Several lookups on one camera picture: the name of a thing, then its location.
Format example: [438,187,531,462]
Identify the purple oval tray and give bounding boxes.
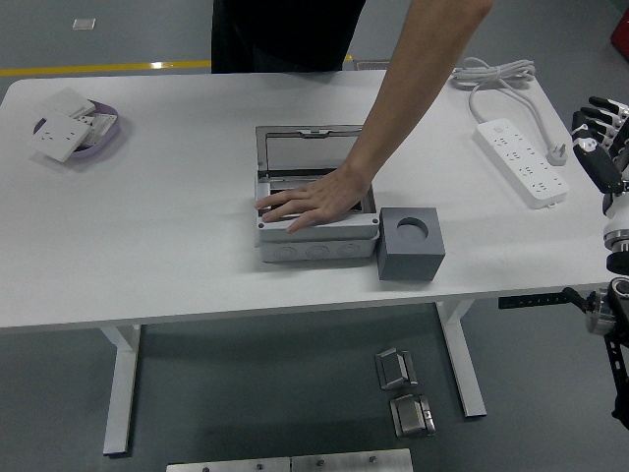
[31,100,122,159]

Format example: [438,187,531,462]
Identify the open metal block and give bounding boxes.
[373,346,419,391]

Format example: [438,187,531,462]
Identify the white table right leg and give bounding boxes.
[434,299,487,419]

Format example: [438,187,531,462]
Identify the grey electrical box clear lid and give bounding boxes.
[254,125,382,265]

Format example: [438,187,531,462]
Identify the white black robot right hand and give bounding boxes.
[571,95,629,236]

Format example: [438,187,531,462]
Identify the long metal plate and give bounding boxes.
[165,456,292,472]

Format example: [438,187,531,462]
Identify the white table leg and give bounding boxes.
[434,299,487,419]
[95,324,143,456]

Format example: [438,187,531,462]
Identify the yellow floor tape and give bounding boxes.
[0,59,212,78]

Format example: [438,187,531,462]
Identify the person's left hand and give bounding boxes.
[254,166,374,235]

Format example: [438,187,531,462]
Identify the white grey socket module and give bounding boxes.
[78,112,119,148]

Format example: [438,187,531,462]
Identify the grey cube with round hole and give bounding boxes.
[376,206,447,282]

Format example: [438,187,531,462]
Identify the white power cord with plug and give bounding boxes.
[450,57,570,167]

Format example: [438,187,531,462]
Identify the metal block with latch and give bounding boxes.
[389,392,437,439]

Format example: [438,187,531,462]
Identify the red box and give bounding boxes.
[608,9,629,53]

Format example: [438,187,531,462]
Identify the white power strip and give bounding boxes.
[474,117,570,210]

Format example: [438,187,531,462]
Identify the raised metal plate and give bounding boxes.
[290,447,414,472]

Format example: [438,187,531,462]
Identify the black table control panel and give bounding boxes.
[498,291,569,310]

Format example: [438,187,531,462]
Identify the large white socket plate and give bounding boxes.
[27,111,92,163]

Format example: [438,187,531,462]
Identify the white switch plate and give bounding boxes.
[41,87,98,120]

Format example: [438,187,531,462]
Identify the white table left leg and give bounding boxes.
[95,324,143,456]

